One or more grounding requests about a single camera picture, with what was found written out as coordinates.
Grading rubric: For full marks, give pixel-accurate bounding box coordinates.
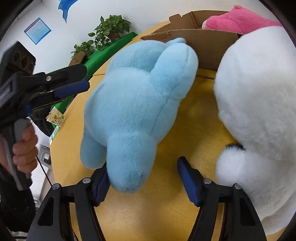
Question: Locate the operator left hand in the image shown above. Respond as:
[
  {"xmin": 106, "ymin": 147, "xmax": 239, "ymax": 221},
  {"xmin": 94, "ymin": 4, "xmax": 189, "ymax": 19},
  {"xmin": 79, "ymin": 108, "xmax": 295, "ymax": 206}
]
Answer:
[{"xmin": 0, "ymin": 125, "xmax": 38, "ymax": 175}]

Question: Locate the brown cardboard box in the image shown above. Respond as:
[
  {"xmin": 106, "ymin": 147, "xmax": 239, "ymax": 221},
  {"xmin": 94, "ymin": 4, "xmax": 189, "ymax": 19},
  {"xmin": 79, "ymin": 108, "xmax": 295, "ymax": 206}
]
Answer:
[{"xmin": 141, "ymin": 10, "xmax": 241, "ymax": 71}]

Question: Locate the pink plush bear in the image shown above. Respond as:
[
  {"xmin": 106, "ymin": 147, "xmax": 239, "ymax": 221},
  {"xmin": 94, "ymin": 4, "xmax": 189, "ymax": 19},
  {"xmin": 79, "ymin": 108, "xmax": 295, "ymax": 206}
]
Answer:
[{"xmin": 202, "ymin": 5, "xmax": 282, "ymax": 35}]

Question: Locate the blue wave wall decal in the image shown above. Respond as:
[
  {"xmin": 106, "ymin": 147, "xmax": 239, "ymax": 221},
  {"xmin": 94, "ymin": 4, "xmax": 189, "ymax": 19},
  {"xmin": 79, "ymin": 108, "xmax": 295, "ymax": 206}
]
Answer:
[{"xmin": 58, "ymin": 0, "xmax": 77, "ymax": 22}]

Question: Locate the green potted plant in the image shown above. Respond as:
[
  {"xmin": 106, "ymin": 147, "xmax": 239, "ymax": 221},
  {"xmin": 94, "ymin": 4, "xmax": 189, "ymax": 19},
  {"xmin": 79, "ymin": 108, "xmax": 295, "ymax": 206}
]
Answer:
[{"xmin": 88, "ymin": 15, "xmax": 132, "ymax": 51}]

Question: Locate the small cardboard box on bench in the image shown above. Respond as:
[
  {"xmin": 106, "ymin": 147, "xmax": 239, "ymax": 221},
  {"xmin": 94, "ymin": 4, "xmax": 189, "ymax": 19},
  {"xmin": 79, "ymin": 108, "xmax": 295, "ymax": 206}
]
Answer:
[{"xmin": 69, "ymin": 51, "xmax": 86, "ymax": 66}]

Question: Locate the white panda plush toy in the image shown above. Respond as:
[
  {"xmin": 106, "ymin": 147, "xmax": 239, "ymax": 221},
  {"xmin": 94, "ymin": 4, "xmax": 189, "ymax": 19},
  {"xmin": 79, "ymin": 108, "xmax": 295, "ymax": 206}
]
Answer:
[{"xmin": 214, "ymin": 26, "xmax": 295, "ymax": 235}]

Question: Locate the light blue plush toy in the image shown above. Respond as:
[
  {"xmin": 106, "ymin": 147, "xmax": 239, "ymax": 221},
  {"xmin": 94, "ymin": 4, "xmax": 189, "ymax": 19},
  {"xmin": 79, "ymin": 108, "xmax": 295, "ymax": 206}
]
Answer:
[{"xmin": 80, "ymin": 38, "xmax": 199, "ymax": 193}]

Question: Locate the blue framed wall notice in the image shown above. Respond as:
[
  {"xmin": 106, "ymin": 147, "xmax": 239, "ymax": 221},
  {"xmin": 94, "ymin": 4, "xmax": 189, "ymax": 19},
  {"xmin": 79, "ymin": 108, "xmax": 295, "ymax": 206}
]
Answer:
[{"xmin": 24, "ymin": 18, "xmax": 51, "ymax": 45}]

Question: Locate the green cloth covered bench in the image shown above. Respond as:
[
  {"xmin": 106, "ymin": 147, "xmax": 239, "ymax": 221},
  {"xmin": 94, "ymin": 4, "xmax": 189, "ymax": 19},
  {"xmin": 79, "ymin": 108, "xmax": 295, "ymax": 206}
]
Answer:
[{"xmin": 49, "ymin": 32, "xmax": 138, "ymax": 144}]

